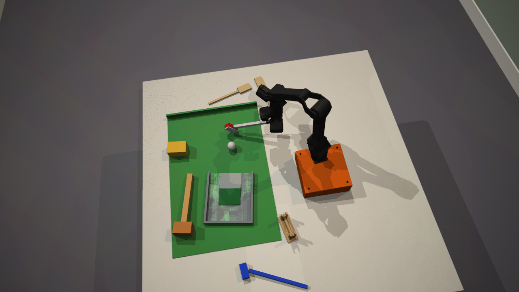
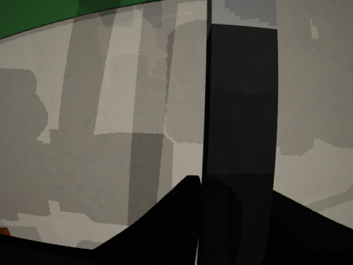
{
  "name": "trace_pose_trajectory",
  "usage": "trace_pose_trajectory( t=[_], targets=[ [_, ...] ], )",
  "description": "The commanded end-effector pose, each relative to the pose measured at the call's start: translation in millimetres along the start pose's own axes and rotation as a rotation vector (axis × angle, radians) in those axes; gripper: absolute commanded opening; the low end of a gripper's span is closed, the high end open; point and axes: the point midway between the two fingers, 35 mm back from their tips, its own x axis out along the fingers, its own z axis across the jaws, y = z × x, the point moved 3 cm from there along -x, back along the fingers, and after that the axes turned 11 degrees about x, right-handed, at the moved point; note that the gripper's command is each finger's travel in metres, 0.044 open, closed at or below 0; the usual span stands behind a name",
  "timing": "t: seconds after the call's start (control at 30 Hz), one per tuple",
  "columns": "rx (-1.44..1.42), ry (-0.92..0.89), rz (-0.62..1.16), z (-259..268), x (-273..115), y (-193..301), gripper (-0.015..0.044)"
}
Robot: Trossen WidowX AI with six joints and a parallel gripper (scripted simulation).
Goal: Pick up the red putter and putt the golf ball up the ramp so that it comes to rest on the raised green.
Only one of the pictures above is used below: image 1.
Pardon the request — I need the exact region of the blue putter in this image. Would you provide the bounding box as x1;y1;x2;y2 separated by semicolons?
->
239;263;308;289

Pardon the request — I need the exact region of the green putting mat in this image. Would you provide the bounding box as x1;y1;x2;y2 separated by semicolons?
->
167;105;282;258

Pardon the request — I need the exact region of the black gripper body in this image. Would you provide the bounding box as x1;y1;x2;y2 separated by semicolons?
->
270;108;283;133

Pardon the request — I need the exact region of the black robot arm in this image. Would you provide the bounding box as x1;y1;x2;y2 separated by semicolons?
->
256;84;332;164

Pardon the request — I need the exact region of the yellow rectangular block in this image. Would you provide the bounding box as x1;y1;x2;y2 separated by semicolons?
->
167;141;188;157

